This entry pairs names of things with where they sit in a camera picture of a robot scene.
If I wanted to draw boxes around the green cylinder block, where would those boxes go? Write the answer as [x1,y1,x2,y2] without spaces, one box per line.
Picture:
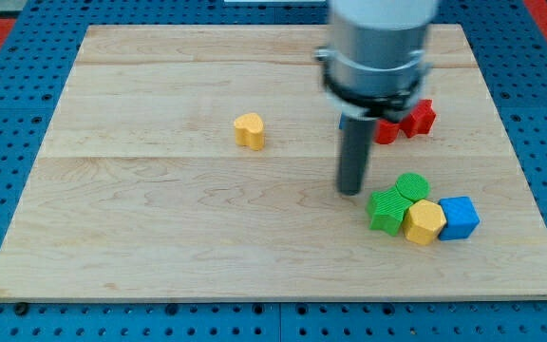
[395,173,430,202]

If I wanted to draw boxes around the yellow hexagon block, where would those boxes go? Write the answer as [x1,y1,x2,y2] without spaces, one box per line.
[402,199,446,245]

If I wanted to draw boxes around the blue cube block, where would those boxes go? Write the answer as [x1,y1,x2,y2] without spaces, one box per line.
[439,197,481,240]

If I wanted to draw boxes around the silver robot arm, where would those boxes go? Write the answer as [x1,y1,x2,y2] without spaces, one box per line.
[314,0,440,196]

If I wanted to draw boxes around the yellow heart block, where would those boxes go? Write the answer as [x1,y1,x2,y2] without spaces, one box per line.
[234,113,265,151]

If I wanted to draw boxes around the wooden board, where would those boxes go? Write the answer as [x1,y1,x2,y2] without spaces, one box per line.
[0,25,547,303]

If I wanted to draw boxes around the red star block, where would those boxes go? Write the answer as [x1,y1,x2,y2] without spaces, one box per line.
[400,99,436,138]

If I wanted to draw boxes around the red round block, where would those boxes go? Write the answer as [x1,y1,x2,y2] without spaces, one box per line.
[373,119,400,144]

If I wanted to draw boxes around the green star block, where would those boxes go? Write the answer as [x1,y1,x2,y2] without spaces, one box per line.
[366,186,413,237]

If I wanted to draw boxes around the blue block behind rod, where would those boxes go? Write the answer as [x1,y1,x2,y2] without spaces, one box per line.
[338,114,346,130]

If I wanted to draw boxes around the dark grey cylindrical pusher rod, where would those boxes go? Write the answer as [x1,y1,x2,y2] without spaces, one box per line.
[336,114,375,196]

